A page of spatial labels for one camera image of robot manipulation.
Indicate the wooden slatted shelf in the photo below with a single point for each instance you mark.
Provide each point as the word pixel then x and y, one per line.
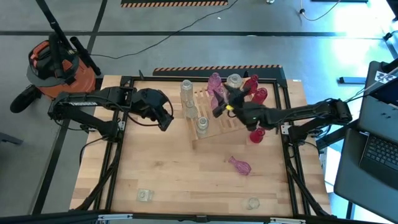
pixel 217 137

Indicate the black desk leg bar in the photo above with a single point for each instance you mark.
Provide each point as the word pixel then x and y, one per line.
pixel 337 136

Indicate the long black pole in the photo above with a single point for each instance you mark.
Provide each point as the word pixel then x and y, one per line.
pixel 52 20

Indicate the white fiducial marker tag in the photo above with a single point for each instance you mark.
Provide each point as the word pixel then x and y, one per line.
pixel 382 76

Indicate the white arm base bracket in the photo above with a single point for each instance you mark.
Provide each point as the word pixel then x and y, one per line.
pixel 285 129
pixel 121 125

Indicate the clear bulb glass vase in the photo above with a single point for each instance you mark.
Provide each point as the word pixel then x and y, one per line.
pixel 202 126
pixel 190 111

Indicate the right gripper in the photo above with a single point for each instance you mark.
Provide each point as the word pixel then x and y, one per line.
pixel 239 109

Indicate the pink ribbed bottle vase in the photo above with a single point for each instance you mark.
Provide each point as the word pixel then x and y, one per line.
pixel 214 82

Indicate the clear wide round vase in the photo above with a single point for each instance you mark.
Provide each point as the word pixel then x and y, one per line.
pixel 234 81

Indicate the clear short glass vase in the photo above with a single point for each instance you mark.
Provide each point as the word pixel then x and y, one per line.
pixel 253 203

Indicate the grey floor foot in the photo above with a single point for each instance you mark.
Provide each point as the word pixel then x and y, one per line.
pixel 9 138

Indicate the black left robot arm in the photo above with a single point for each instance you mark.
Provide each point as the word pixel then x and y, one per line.
pixel 93 100

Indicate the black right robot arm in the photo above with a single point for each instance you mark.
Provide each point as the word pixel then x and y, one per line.
pixel 298 112

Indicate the black table clamp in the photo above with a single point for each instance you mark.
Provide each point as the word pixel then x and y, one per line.
pixel 314 132
pixel 88 128

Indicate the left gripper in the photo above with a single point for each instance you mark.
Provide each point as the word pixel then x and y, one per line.
pixel 155 105

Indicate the grey laptop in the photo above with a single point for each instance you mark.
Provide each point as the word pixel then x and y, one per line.
pixel 381 152

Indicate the pink flared-neck glass vase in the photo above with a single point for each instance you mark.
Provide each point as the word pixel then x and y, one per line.
pixel 241 167

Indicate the orange and black shop vacuum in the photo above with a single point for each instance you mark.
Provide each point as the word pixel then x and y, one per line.
pixel 84 87

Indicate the grey desk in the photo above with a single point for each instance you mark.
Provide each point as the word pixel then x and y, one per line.
pixel 357 193

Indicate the red ribbed bottle vase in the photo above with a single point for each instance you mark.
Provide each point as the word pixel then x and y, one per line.
pixel 260 95

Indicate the dark monitor with marker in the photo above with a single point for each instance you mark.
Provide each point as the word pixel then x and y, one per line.
pixel 388 93

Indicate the red round glass vase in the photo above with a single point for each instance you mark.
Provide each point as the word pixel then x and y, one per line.
pixel 257 136

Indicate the clear textured bottle vase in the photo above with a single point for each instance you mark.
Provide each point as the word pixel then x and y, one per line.
pixel 186 88

